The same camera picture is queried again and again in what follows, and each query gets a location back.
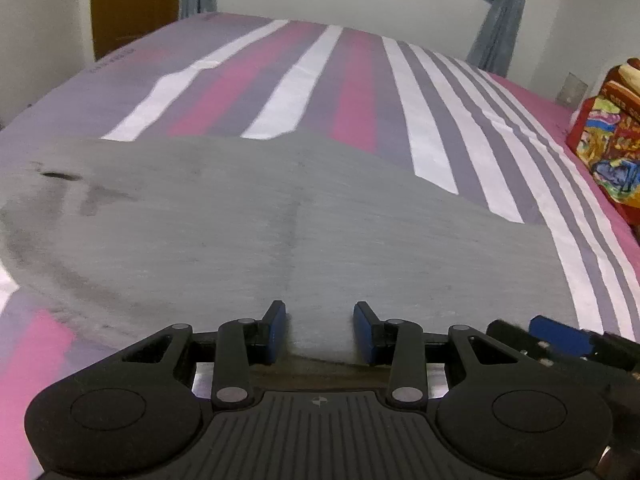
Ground grey pants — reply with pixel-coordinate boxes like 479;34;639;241
1;132;577;362

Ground wall socket plate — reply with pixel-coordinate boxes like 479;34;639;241
555;73;589;110

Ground grey right curtain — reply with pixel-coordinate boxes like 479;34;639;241
466;0;526;77

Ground colourful red yellow pillow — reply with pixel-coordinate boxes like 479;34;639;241
566;58;640;228

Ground striped pink purple bedsheet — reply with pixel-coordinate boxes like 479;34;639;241
1;14;639;479

